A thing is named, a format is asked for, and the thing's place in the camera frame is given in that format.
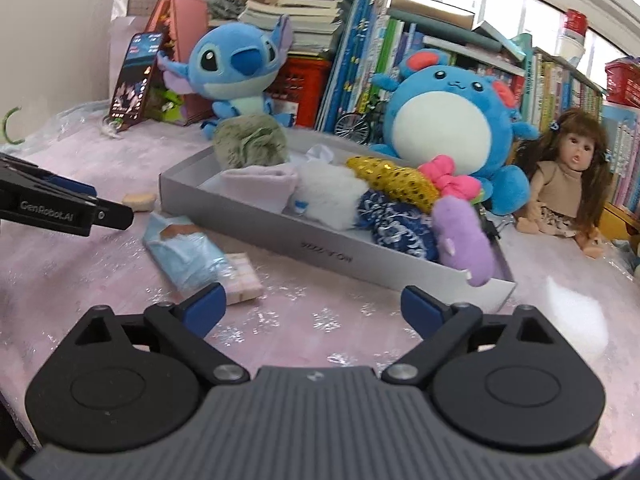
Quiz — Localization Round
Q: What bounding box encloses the row of upright books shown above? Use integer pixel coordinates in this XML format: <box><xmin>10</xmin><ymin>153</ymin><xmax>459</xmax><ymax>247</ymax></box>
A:
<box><xmin>315</xmin><ymin>0</ymin><xmax>640</xmax><ymax>211</ymax></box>

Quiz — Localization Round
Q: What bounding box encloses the beige sponge piece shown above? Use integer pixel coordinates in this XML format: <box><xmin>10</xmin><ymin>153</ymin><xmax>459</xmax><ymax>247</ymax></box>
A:
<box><xmin>121</xmin><ymin>191</ymin><xmax>157</xmax><ymax>212</ymax></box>

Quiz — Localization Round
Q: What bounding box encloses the red and white canister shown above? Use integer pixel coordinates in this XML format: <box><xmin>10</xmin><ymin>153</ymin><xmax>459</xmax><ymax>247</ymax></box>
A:
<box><xmin>556</xmin><ymin>8</ymin><xmax>588</xmax><ymax>68</ymax></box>

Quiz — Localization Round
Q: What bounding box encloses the blue alien plush toy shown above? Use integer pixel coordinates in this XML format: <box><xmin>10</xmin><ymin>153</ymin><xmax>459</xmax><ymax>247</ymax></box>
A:
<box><xmin>156</xmin><ymin>14</ymin><xmax>296</xmax><ymax>140</ymax></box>

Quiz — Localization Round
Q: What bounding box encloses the smartphone with lit screen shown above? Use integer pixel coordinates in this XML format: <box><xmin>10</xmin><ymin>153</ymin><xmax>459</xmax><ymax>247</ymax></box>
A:
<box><xmin>110</xmin><ymin>31</ymin><xmax>165</xmax><ymax>128</ymax></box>

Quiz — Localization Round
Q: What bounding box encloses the gold sequin pouch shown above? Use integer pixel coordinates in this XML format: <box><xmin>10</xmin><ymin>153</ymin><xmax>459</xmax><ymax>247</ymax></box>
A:
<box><xmin>347</xmin><ymin>156</ymin><xmax>441</xmax><ymax>213</ymax></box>

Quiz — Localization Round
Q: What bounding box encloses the stack of lying books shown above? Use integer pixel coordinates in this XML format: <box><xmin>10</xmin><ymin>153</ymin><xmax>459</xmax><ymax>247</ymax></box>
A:
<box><xmin>239</xmin><ymin>0</ymin><xmax>351</xmax><ymax>58</ymax></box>

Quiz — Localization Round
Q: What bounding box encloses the pink checked block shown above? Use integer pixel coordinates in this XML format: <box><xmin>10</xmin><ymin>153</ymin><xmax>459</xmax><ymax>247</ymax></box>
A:
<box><xmin>220</xmin><ymin>252</ymin><xmax>263</xmax><ymax>307</ymax></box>

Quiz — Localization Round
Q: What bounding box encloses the green ring hook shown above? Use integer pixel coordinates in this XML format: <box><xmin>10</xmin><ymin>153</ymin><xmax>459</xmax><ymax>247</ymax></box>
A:
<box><xmin>0</xmin><ymin>106</ymin><xmax>25</xmax><ymax>145</ymax></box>

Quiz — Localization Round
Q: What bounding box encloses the white fluffy plush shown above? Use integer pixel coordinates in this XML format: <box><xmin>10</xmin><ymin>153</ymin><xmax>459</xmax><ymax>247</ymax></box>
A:
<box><xmin>294</xmin><ymin>160</ymin><xmax>372</xmax><ymax>232</ymax></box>

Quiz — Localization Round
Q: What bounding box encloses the flat brown box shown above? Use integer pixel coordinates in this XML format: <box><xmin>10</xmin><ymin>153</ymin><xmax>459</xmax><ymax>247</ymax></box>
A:
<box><xmin>389</xmin><ymin>0</ymin><xmax>476</xmax><ymax>31</ymax></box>

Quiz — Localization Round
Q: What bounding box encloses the miniature bicycle model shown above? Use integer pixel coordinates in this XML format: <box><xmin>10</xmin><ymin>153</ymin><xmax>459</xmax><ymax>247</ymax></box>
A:
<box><xmin>334</xmin><ymin>95</ymin><xmax>386</xmax><ymax>140</ymax></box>

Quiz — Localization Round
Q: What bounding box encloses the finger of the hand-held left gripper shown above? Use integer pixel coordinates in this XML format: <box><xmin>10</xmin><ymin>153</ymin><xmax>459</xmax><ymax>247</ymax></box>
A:
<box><xmin>88</xmin><ymin>199</ymin><xmax>135</xmax><ymax>235</ymax></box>
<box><xmin>30</xmin><ymin>171</ymin><xmax>98</xmax><ymax>199</ymax></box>

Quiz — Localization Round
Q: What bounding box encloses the pale pink towel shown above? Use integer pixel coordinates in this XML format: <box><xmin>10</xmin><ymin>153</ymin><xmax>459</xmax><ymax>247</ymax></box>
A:
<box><xmin>222</xmin><ymin>166</ymin><xmax>301</xmax><ymax>216</ymax></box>

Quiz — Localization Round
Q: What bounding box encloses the grey cardboard box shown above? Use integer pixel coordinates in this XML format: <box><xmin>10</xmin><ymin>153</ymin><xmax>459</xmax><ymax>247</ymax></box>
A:
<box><xmin>159</xmin><ymin>127</ymin><xmax>517</xmax><ymax>316</ymax></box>

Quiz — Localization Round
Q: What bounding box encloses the round blue mouse plush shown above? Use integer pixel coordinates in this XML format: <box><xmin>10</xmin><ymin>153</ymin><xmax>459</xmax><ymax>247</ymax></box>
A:
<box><xmin>370</xmin><ymin>49</ymin><xmax>541</xmax><ymax>217</ymax></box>

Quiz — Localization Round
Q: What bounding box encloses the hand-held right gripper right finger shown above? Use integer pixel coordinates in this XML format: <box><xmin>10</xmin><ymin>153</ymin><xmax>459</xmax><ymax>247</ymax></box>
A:
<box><xmin>381</xmin><ymin>285</ymin><xmax>560</xmax><ymax>386</ymax></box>

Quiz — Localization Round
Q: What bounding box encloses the purple plush heart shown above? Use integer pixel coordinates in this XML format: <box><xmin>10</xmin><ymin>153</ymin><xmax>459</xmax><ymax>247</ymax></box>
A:
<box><xmin>432</xmin><ymin>195</ymin><xmax>496</xmax><ymax>287</ymax></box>

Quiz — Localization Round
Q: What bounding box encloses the pink cloth bow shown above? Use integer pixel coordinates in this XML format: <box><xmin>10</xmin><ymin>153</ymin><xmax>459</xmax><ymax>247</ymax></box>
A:
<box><xmin>417</xmin><ymin>155</ymin><xmax>482</xmax><ymax>201</ymax></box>

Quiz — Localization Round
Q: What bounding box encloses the brown-haired baby doll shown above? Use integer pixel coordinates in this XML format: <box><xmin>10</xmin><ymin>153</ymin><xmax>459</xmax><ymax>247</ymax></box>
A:
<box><xmin>515</xmin><ymin>109</ymin><xmax>613</xmax><ymax>260</ymax></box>

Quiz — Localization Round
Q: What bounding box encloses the blue patterned cloth pouch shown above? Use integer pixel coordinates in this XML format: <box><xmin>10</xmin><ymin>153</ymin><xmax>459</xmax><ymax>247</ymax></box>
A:
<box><xmin>355</xmin><ymin>192</ymin><xmax>439</xmax><ymax>262</ymax></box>

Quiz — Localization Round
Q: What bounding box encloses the red plastic basket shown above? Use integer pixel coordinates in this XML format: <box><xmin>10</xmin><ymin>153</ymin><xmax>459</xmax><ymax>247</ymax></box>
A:
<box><xmin>604</xmin><ymin>56</ymin><xmax>640</xmax><ymax>110</ymax></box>

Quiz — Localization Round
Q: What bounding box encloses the small wooden drawer box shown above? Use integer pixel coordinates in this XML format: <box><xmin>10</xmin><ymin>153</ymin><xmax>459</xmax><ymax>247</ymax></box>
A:
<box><xmin>597</xmin><ymin>202</ymin><xmax>640</xmax><ymax>243</ymax></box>

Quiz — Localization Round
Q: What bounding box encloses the black binder clip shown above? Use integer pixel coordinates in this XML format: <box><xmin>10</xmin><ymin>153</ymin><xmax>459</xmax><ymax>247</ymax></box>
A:
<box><xmin>477</xmin><ymin>204</ymin><xmax>502</xmax><ymax>241</ymax></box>

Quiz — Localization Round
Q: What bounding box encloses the red plastic crate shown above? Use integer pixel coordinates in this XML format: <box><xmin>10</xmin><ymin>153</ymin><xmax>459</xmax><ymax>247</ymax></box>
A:
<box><xmin>265</xmin><ymin>57</ymin><xmax>333</xmax><ymax>130</ymax></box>

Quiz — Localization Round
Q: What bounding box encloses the pink house-shaped bag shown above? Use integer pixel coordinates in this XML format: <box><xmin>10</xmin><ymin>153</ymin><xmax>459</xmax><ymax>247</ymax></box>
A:
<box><xmin>145</xmin><ymin>0</ymin><xmax>221</xmax><ymax>127</ymax></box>

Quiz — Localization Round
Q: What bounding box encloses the light blue tissue packet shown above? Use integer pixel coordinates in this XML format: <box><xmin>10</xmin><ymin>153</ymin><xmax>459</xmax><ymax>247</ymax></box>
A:
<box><xmin>143</xmin><ymin>211</ymin><xmax>235</xmax><ymax>293</ymax></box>

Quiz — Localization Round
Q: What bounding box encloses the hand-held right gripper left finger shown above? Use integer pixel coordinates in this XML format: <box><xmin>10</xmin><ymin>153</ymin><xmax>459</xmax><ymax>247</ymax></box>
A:
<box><xmin>75</xmin><ymin>282</ymin><xmax>251</xmax><ymax>386</ymax></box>

